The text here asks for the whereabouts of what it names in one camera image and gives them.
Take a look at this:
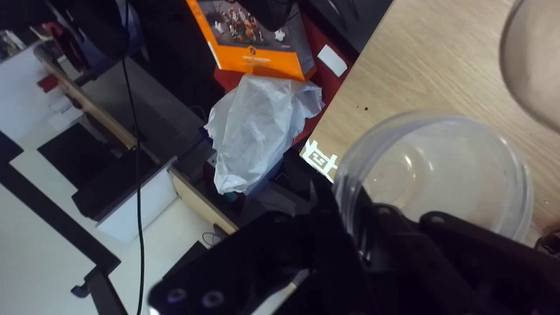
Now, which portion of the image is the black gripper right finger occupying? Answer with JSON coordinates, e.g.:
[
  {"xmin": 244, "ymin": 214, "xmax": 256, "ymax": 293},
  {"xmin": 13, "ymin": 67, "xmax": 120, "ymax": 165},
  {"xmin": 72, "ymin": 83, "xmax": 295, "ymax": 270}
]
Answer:
[{"xmin": 349, "ymin": 186, "xmax": 560, "ymax": 315}]

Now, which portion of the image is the white marker sticker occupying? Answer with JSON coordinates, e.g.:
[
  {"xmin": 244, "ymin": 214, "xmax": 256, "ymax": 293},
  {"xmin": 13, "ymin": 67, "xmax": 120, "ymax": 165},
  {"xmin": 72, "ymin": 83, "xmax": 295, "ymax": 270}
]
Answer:
[{"xmin": 300, "ymin": 139, "xmax": 342, "ymax": 184}]

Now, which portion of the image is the thin black floor cable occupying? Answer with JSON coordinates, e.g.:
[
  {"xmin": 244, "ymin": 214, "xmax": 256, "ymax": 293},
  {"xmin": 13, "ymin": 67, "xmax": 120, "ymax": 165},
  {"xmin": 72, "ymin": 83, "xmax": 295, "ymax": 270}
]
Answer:
[{"xmin": 120, "ymin": 34, "xmax": 148, "ymax": 315}]

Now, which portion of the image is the white label tag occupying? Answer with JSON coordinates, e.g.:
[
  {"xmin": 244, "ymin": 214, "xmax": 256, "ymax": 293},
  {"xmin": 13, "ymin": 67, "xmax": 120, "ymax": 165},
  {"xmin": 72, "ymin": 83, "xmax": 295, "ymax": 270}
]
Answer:
[{"xmin": 316, "ymin": 44, "xmax": 351, "ymax": 79}]

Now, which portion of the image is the white plastic bag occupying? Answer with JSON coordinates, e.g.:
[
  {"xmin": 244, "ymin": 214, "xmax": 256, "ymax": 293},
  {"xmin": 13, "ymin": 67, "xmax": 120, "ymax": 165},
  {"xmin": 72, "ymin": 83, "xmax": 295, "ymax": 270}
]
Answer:
[{"xmin": 204, "ymin": 74, "xmax": 326, "ymax": 196}]

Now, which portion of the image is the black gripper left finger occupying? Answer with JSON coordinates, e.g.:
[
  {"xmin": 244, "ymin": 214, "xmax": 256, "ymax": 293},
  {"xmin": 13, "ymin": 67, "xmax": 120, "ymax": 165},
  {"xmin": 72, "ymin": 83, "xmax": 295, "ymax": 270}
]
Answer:
[{"xmin": 148, "ymin": 210, "xmax": 352, "ymax": 315}]

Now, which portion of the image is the red side table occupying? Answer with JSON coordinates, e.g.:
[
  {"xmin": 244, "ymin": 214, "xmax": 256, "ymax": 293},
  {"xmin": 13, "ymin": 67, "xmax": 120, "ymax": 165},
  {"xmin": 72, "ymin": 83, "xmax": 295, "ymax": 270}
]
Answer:
[{"xmin": 212, "ymin": 11, "xmax": 359, "ymax": 147}]

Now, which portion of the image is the orange flat object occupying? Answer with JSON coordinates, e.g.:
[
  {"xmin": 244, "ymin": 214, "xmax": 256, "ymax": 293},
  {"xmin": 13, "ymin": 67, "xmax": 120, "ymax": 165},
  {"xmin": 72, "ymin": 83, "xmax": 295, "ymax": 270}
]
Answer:
[{"xmin": 184, "ymin": 0, "xmax": 317, "ymax": 83}]

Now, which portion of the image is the clear plastic bowl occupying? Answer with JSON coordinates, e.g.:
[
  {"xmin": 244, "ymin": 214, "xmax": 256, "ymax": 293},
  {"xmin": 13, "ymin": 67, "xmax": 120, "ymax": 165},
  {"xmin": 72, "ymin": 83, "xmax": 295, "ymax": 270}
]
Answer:
[{"xmin": 331, "ymin": 111, "xmax": 536, "ymax": 249}]

